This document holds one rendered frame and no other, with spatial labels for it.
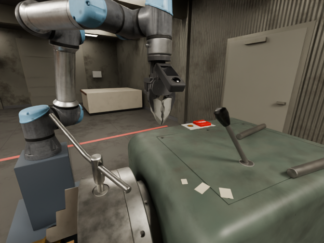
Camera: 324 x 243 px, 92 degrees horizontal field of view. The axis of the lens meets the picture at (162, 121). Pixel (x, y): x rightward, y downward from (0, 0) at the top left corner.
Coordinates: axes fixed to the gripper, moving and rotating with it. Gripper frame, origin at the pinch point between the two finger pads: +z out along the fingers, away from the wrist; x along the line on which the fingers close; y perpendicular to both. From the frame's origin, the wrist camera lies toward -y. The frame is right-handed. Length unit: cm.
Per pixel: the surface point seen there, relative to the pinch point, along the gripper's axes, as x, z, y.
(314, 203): -19.1, 10.5, -34.0
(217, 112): -5.9, -6.5, -18.1
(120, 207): 17.4, 10.7, -18.8
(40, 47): 211, -133, 891
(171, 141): -3.3, 7.3, -1.0
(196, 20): -233, -141, 319
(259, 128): -39.3, 5.5, -6.9
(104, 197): 20.1, 9.6, -15.9
